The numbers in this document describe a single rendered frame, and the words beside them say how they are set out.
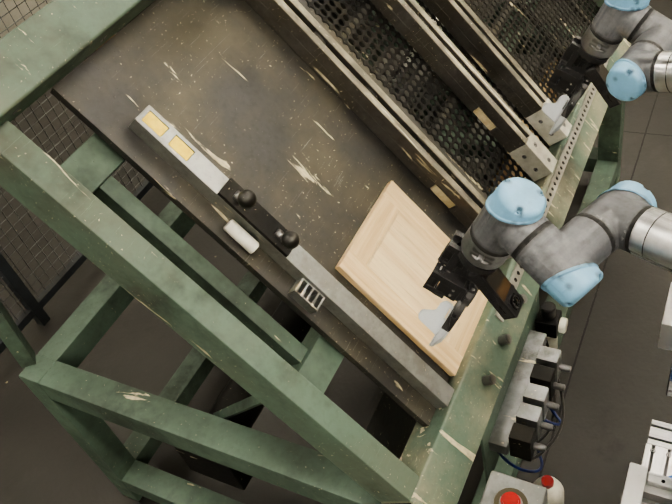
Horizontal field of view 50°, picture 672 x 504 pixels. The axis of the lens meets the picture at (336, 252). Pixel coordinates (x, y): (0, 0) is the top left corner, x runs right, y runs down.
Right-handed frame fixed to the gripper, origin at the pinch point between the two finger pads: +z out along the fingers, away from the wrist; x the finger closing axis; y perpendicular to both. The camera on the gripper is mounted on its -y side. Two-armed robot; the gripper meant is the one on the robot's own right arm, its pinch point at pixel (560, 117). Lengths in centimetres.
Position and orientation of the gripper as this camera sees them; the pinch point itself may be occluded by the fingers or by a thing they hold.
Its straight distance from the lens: 181.3
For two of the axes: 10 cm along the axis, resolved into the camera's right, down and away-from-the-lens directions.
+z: -2.2, 5.4, 8.1
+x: -4.4, 6.9, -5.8
